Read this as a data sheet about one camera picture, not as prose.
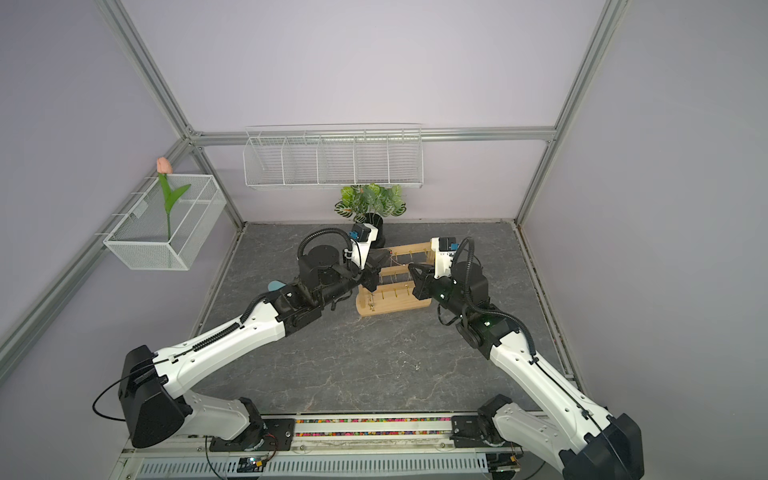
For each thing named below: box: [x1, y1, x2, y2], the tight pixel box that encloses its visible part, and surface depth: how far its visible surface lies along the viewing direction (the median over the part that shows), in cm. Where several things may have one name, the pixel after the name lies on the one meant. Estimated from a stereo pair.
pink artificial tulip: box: [156, 157, 192, 240], surface depth 81 cm
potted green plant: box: [334, 183, 407, 249], surface depth 95 cm
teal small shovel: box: [267, 280, 286, 292], surface depth 104 cm
